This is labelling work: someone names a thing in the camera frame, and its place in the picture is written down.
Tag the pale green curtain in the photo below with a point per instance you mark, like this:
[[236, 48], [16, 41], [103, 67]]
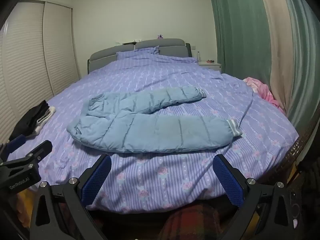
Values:
[[302, 55]]

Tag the white nightstand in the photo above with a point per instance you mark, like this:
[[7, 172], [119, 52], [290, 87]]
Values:
[[212, 65]]

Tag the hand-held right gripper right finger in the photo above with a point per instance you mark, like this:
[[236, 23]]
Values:
[[228, 180]]

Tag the light blue padded pants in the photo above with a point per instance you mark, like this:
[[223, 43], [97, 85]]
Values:
[[150, 130]]

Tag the small purple toy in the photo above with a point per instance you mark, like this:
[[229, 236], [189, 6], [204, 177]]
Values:
[[160, 36]]

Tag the dark flat item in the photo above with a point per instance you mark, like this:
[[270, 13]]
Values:
[[128, 43]]

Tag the pink cloth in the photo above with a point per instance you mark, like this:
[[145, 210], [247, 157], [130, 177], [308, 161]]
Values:
[[262, 90]]

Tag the folded black clothes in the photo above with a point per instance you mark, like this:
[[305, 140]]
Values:
[[30, 120]]

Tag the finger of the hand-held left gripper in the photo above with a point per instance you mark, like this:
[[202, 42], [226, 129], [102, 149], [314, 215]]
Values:
[[37, 151], [17, 141]]

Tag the purple floral duvet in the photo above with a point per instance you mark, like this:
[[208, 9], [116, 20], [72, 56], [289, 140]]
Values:
[[155, 80]]

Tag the dark wicker chair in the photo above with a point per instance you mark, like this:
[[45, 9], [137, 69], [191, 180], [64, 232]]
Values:
[[300, 155]]

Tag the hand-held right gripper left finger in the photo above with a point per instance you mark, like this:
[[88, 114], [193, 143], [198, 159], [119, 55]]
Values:
[[97, 177]]

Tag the white louvred wardrobe door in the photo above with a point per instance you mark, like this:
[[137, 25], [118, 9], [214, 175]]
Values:
[[22, 67], [60, 55]]

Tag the beige curtain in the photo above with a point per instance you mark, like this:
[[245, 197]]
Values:
[[275, 42]]

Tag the purple floral pillow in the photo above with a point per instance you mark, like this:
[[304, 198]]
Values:
[[137, 52]]

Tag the grey upholstered headboard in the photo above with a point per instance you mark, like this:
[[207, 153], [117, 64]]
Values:
[[105, 55]]

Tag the red plaid cloth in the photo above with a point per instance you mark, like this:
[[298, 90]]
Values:
[[190, 222]]

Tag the clear plastic bottle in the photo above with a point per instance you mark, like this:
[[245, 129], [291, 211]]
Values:
[[198, 55]]

